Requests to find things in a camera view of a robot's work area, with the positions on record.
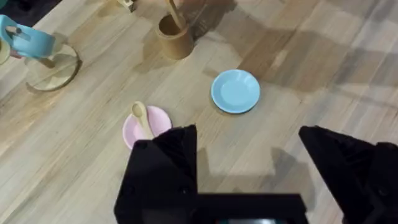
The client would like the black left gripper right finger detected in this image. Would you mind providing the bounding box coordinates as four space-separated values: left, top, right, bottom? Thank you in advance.
298 125 398 224

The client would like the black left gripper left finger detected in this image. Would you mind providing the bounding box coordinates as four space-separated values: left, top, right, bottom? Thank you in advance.
113 124 199 224

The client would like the wooden spoon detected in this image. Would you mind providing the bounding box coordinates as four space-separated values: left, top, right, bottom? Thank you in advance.
131 101 155 141

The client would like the wooden utensil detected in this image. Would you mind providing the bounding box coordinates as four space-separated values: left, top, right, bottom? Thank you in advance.
164 0 187 30

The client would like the pink plate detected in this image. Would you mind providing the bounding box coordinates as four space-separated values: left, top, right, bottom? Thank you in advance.
122 105 173 151

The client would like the blue plate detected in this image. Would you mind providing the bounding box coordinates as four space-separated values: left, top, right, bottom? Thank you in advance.
210 68 261 114

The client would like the wooden cylindrical container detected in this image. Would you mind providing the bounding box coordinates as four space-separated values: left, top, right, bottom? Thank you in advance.
154 14 195 60

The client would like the wooden cup stand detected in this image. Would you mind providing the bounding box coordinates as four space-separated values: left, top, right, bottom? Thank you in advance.
24 42 82 92

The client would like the blue cup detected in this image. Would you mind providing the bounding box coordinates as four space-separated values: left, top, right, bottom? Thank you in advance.
0 14 56 60

